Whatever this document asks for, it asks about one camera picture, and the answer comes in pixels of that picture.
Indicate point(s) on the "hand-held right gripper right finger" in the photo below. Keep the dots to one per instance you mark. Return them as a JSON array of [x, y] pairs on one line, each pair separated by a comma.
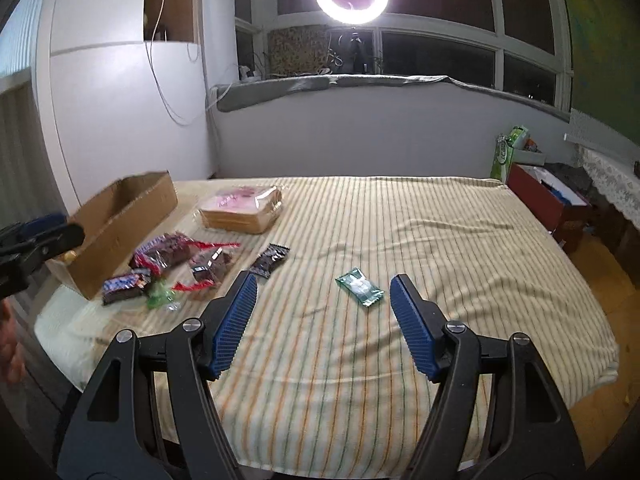
[[412, 325]]

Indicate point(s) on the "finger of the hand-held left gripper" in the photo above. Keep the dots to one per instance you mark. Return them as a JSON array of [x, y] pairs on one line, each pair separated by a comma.
[[55, 237], [17, 275]]

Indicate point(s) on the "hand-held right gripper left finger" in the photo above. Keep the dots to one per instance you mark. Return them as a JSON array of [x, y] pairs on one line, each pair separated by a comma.
[[234, 320]]

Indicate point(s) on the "cardboard box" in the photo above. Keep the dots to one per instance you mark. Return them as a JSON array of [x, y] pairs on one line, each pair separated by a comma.
[[117, 240]]

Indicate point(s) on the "green mint candy packet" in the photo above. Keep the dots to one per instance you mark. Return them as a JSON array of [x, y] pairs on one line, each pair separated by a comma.
[[360, 287]]

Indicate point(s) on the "small dark chocolate bar packet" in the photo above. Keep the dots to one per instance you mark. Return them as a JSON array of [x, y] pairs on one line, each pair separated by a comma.
[[269, 261]]

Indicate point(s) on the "brown chocolate bar blue lettering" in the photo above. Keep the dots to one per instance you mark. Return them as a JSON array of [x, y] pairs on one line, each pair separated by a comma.
[[122, 290]]

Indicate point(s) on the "person's left hand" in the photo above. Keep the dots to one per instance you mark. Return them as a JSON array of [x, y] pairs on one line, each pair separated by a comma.
[[9, 345]]

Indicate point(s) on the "clear-wrapped brownie packet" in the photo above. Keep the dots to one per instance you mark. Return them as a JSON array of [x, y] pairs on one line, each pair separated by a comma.
[[165, 250], [212, 265]]

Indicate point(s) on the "green wrapped candy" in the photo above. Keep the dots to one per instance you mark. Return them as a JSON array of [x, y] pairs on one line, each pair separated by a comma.
[[160, 296]]

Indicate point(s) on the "striped cream blanket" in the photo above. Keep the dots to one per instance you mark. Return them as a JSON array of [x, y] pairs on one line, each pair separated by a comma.
[[325, 390]]

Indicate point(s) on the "bagged sliced bread loaf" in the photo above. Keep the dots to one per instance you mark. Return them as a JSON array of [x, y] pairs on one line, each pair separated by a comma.
[[240, 210]]

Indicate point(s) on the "white wardrobe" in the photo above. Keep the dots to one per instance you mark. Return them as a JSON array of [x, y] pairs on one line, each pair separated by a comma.
[[110, 110]]

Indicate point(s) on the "red storage box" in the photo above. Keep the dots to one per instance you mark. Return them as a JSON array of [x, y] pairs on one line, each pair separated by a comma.
[[535, 200]]

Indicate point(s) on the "green plastic bag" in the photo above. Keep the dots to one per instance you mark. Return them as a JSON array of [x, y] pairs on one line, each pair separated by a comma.
[[505, 155]]

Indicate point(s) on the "grey windowsill cloth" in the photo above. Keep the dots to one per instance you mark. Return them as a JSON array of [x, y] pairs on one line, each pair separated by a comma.
[[280, 90]]

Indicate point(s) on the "white lace cloth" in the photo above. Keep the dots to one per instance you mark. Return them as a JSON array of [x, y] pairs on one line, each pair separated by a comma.
[[610, 180]]

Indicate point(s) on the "white-framed window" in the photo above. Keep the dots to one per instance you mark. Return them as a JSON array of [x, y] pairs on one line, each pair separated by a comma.
[[440, 57]]

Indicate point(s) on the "speckled brown cushion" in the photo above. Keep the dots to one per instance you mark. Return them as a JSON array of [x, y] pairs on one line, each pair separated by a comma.
[[295, 52]]

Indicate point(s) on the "black tripod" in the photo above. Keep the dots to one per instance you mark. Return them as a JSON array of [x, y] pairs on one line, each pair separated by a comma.
[[356, 52]]

